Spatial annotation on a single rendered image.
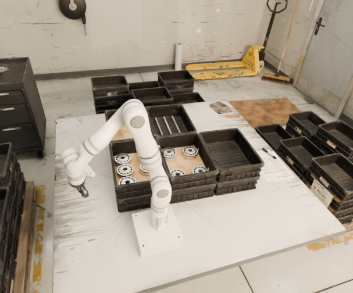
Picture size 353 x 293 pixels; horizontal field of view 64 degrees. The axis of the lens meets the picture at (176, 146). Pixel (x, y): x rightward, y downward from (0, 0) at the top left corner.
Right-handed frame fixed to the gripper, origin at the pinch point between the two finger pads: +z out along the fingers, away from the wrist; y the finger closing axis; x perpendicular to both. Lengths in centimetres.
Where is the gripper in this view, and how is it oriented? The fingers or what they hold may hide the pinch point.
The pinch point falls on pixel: (78, 188)
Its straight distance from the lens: 147.5
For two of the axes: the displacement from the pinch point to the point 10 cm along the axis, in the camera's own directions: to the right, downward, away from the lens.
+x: 7.3, -5.0, 4.7
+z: -2.2, 4.8, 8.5
